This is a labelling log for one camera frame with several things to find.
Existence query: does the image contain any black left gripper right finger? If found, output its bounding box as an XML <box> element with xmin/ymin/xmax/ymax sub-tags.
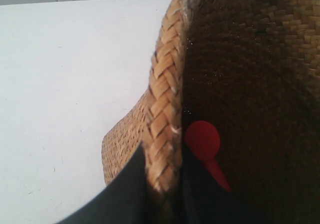
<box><xmin>182</xmin><ymin>156</ymin><xmax>240</xmax><ymax>224</ymax></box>

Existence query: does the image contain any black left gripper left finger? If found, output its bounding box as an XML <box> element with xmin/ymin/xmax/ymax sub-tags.
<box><xmin>59</xmin><ymin>145</ymin><xmax>150</xmax><ymax>224</ymax></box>

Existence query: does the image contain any red round object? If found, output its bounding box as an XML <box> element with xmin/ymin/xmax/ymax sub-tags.
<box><xmin>184</xmin><ymin>120</ymin><xmax>232</xmax><ymax>192</ymax></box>

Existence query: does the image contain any brown woven wicker basket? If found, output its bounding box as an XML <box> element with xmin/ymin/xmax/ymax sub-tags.
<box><xmin>102</xmin><ymin>0</ymin><xmax>320</xmax><ymax>224</ymax></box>

